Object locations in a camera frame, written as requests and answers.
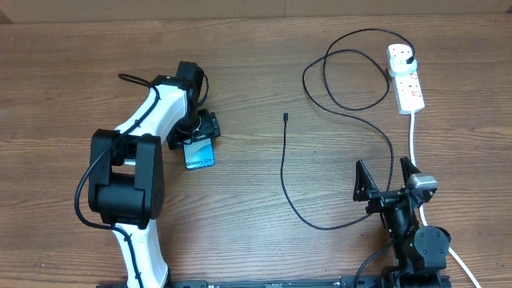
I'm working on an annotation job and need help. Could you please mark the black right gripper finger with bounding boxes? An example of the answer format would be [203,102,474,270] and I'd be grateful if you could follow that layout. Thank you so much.
[353,160,378,202]
[400,156,420,188]

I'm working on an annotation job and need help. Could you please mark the Galaxy S24+ smartphone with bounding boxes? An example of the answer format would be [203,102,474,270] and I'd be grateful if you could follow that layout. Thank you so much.
[183,138,215,170]

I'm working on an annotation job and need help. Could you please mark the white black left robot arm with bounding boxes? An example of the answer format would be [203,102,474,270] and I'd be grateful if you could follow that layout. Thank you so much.
[74,61,221,287]

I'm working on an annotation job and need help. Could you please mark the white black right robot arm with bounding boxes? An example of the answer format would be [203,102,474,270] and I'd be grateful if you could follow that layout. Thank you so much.
[342,157,451,287]

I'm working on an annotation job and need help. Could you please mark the white charger plug adapter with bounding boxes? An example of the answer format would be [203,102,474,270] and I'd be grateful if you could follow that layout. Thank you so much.
[388,56,418,78]

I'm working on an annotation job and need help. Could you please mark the white power strip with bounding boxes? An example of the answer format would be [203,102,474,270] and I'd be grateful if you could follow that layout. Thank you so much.
[386,44,425,114]

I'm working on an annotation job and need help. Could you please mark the white power strip cord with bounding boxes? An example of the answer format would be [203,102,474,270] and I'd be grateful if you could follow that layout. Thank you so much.
[408,111,481,288]

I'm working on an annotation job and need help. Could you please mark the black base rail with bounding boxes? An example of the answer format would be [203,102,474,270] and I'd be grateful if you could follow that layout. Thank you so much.
[95,274,452,288]

